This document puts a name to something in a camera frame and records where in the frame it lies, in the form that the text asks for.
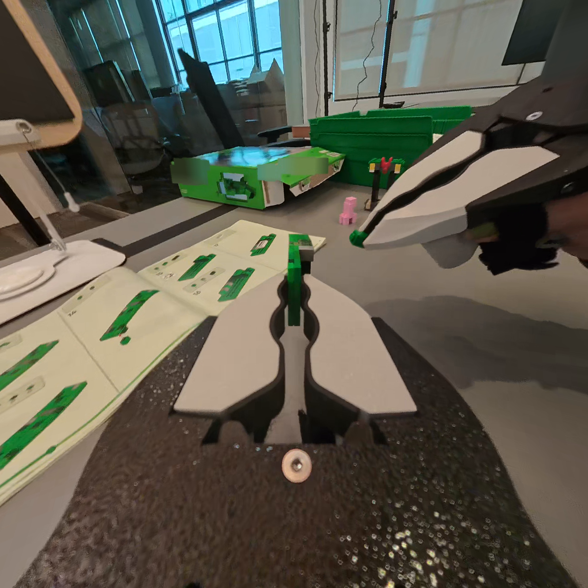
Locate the mesh office chair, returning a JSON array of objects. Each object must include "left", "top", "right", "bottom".
[{"left": 99, "top": 103, "right": 172, "bottom": 187}]

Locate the studio light on stand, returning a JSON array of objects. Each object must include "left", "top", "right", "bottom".
[
  {"left": 378, "top": 0, "right": 399, "bottom": 109},
  {"left": 321, "top": 0, "right": 334, "bottom": 116}
]

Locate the black chair armrest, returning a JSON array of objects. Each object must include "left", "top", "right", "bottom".
[{"left": 256, "top": 124, "right": 295, "bottom": 144}]

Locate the brick instruction booklet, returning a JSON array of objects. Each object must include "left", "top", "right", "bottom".
[{"left": 0, "top": 219, "right": 327, "bottom": 507}]

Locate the green brick assembly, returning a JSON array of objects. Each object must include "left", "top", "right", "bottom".
[{"left": 287, "top": 233, "right": 316, "bottom": 327}]

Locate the grey desk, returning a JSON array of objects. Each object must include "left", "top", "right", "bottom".
[{"left": 0, "top": 172, "right": 588, "bottom": 588}]

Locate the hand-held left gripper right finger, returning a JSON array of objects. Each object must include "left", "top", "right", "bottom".
[{"left": 301, "top": 274, "right": 418, "bottom": 444}]

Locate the black green brick stand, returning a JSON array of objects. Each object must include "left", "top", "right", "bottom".
[{"left": 364, "top": 156, "right": 408, "bottom": 211}]

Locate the dark wall screen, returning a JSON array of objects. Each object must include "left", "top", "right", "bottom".
[{"left": 502, "top": 0, "right": 565, "bottom": 66}]

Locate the green plastic crate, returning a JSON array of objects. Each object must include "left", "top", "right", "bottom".
[{"left": 308, "top": 105, "right": 475, "bottom": 187}]

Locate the white desk lamp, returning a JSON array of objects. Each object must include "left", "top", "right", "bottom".
[{"left": 0, "top": 0, "right": 127, "bottom": 326}]

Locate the person's right hand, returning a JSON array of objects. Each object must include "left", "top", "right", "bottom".
[{"left": 469, "top": 192, "right": 588, "bottom": 268}]

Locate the black high-back chair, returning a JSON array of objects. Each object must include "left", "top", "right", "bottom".
[{"left": 176, "top": 48, "right": 247, "bottom": 149}]

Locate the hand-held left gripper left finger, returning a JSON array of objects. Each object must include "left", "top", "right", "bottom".
[{"left": 173, "top": 275, "right": 288, "bottom": 444}]

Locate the green toy box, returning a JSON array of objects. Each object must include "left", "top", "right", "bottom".
[{"left": 170, "top": 145, "right": 346, "bottom": 210}]

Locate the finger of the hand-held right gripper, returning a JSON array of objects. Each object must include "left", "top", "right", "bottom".
[
  {"left": 367, "top": 130, "right": 488, "bottom": 223},
  {"left": 360, "top": 147, "right": 560, "bottom": 251}
]

